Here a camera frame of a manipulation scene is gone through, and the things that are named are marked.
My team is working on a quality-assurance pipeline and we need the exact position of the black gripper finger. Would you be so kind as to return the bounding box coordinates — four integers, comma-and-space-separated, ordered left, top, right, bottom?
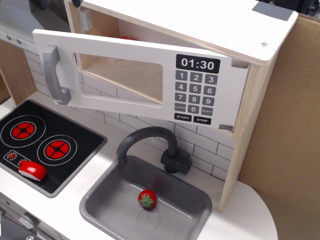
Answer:
71, 0, 82, 7
30, 0, 52, 10

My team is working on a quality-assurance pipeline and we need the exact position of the grey microwave door handle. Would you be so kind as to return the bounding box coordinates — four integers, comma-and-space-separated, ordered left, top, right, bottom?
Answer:
42, 45, 71, 105

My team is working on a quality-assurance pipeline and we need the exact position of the white microwave door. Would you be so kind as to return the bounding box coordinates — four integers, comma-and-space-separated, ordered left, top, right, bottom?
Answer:
32, 29, 250, 132

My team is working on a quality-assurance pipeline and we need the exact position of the white wooden toy microwave cabinet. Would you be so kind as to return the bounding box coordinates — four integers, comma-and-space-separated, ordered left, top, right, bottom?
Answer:
64, 0, 299, 214

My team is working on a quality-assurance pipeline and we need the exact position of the white door latch block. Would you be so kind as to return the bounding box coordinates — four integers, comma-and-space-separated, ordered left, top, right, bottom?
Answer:
77, 6, 93, 33

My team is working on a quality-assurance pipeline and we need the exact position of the grey toy range hood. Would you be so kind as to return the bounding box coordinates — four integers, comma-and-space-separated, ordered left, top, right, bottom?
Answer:
0, 0, 70, 53

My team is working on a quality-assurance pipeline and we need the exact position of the red orange toy food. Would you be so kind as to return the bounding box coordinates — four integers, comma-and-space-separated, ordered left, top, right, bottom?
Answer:
119, 36, 137, 41

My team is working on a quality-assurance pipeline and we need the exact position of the black toy stovetop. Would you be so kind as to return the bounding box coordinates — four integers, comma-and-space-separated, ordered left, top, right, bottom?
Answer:
0, 100, 107, 198

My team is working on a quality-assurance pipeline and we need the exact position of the red white toy sushi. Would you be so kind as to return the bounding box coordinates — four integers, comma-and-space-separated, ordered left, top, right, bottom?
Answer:
18, 160, 47, 182

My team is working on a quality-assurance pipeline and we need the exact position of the dark grey toy faucet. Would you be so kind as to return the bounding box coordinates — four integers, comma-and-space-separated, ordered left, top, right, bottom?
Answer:
116, 126, 192, 175

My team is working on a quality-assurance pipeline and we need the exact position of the grey tape patch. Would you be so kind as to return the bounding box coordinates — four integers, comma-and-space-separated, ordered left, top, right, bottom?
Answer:
252, 1, 294, 21

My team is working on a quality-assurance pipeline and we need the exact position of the grey toy sink basin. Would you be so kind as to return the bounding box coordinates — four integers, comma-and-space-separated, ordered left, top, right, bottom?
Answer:
79, 156, 212, 240

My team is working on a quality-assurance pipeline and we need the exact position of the red toy strawberry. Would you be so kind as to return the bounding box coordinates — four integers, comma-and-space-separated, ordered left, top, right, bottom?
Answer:
138, 189, 157, 209

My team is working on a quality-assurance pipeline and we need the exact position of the brown cardboard panel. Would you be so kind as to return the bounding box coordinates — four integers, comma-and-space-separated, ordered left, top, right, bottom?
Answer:
238, 15, 320, 240

